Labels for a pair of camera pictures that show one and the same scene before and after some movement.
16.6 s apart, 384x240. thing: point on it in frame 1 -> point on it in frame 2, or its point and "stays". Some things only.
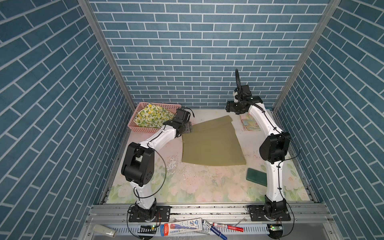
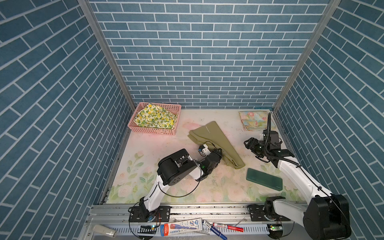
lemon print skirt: x=153 y=116 stays
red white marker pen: x=228 y=226 stays
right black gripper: x=229 y=107 -> x=251 y=144
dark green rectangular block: x=257 y=176 stays
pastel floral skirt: x=248 y=123 stays
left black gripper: x=188 y=126 -> x=218 y=155
